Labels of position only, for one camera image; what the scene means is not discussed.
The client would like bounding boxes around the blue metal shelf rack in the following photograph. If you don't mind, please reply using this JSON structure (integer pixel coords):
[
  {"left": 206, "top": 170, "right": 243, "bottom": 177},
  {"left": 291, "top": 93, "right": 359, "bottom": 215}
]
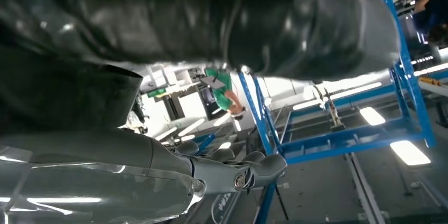
[{"left": 195, "top": 0, "right": 448, "bottom": 224}]

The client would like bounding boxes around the person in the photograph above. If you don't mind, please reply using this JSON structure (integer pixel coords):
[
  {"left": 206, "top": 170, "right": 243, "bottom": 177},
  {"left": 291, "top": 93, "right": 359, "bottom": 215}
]
[
  {"left": 204, "top": 68, "right": 247, "bottom": 121},
  {"left": 405, "top": 0, "right": 448, "bottom": 46}
]

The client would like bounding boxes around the black glossy robot body cover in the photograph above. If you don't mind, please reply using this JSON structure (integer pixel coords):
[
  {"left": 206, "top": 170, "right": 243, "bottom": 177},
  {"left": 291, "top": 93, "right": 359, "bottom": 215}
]
[{"left": 0, "top": 0, "right": 400, "bottom": 81}]

